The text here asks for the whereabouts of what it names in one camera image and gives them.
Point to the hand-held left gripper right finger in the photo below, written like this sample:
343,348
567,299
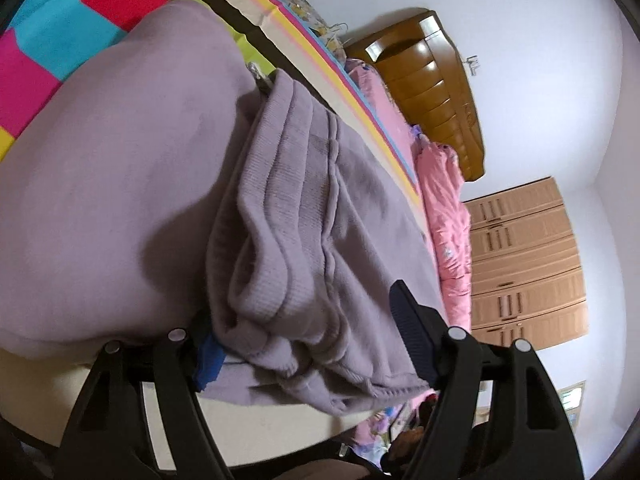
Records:
415,330

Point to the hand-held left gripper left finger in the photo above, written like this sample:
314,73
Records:
210,365

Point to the lilac sweater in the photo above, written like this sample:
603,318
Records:
125,160

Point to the pink patterned cloth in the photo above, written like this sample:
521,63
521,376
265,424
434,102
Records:
372,430

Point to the dark clothes pile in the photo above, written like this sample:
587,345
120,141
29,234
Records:
412,440

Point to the light wooden wardrobe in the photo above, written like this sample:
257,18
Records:
525,260

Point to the pink floral quilt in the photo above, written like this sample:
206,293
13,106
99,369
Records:
445,200

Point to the pale framed window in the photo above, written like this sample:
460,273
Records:
570,402

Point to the brown wooden headboard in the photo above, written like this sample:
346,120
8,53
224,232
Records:
425,75

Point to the pale patterned cloth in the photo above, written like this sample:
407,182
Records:
310,15

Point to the colourful striped bedsheet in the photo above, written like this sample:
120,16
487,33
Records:
60,25

